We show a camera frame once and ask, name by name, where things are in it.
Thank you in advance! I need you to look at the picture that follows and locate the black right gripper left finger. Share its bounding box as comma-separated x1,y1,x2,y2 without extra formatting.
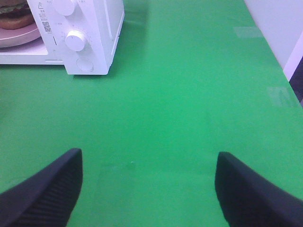
0,148,83,227

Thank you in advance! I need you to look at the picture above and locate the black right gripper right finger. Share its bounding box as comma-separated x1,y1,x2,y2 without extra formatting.
214,152,303,227

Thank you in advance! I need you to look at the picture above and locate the pink round plate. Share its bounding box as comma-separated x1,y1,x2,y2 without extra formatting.
0,23,41,48

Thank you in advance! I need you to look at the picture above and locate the burger with lettuce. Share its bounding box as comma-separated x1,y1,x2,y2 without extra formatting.
0,0,35,30

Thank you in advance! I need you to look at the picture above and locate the round microwave door button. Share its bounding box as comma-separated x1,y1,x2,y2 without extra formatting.
76,58,94,71

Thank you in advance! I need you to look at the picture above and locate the white lower microwave knob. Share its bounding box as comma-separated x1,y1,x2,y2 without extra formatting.
65,30,87,52

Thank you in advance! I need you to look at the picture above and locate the white microwave knob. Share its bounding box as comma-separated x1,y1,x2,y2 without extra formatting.
65,30,87,52
52,0,77,16

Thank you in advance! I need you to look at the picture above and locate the white microwave oven body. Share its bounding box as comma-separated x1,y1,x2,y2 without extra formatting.
0,0,125,75

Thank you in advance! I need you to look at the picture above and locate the white warning label sticker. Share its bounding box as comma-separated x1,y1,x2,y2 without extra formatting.
36,0,52,35

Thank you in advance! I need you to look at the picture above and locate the white upper microwave knob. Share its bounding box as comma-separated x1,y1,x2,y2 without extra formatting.
52,0,77,16

